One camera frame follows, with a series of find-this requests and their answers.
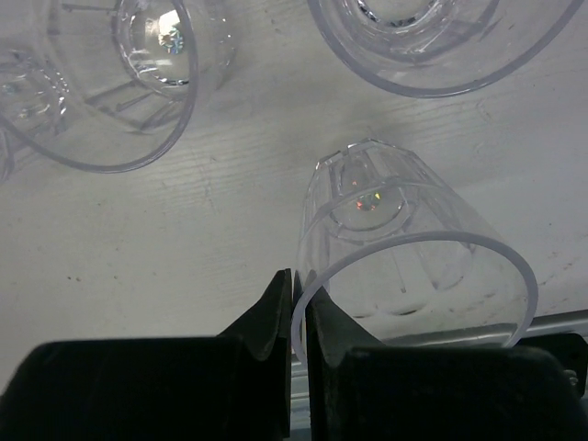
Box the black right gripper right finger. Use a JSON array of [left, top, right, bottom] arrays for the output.
[[304, 288, 384, 440]]

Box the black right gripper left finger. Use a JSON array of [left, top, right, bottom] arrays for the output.
[[220, 269, 292, 436]]

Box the clear glass cup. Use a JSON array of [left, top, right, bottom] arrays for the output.
[[1, 1, 235, 174], [308, 0, 582, 98], [1, 48, 70, 182], [290, 139, 538, 360]]

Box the aluminium front rail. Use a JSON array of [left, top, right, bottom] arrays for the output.
[[289, 310, 587, 440]]

